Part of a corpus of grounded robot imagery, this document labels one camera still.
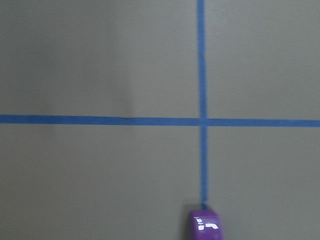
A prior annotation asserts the purple trapezoid block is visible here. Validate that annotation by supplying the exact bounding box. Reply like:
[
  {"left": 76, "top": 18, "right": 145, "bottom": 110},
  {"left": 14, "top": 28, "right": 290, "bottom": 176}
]
[{"left": 188, "top": 209, "right": 224, "bottom": 240}]

